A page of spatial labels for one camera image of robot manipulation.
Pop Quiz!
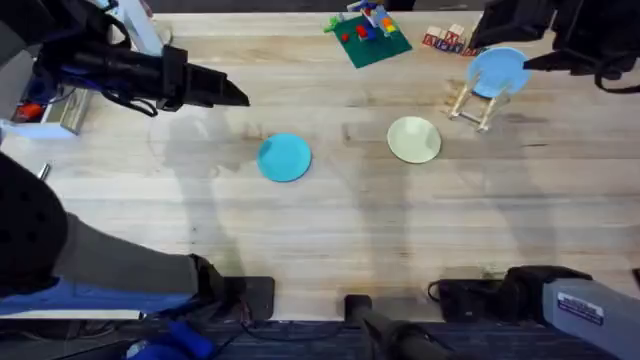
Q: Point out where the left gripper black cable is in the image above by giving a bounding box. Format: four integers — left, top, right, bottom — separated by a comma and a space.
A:
101, 88, 160, 119

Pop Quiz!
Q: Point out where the black left wrist plate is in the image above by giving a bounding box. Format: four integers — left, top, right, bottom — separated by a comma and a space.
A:
159, 44, 190, 113

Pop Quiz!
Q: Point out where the light blue plate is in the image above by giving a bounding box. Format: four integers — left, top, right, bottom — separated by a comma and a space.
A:
465, 46, 533, 100

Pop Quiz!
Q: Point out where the small wooden peg rack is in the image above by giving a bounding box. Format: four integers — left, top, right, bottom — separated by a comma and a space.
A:
446, 82, 512, 134

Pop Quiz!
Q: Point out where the black camera mast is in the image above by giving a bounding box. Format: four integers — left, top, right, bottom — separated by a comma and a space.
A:
343, 293, 454, 360

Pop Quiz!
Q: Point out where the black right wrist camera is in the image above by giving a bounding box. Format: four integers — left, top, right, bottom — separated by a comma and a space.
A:
468, 0, 557, 50

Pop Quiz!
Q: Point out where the heap of alphabet blocks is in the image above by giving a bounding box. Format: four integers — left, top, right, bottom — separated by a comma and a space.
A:
421, 23, 487, 58

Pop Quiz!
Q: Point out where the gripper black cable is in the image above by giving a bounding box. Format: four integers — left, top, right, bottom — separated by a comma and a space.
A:
101, 88, 160, 119
593, 52, 640, 96

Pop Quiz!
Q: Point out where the pale green plate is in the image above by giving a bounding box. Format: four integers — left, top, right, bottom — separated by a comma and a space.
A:
386, 115, 443, 165

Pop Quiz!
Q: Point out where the white box with tools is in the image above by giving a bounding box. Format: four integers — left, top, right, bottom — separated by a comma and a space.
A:
0, 85, 95, 142

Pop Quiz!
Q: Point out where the teal plate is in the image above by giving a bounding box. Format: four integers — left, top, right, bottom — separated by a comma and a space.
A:
255, 131, 314, 184

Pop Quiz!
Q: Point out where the green board with toy blocks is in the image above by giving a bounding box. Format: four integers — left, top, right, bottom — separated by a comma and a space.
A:
322, 0, 414, 70

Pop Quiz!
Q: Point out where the black floor cable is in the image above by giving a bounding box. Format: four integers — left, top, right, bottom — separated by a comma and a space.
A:
238, 299, 347, 344

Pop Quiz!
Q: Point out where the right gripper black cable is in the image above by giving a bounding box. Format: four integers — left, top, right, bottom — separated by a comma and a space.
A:
593, 52, 640, 96

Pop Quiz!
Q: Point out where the white upright board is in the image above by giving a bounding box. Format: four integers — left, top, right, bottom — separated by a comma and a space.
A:
116, 0, 166, 57

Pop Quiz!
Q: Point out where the blue plastic object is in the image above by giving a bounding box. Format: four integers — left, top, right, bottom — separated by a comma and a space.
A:
123, 319, 217, 360

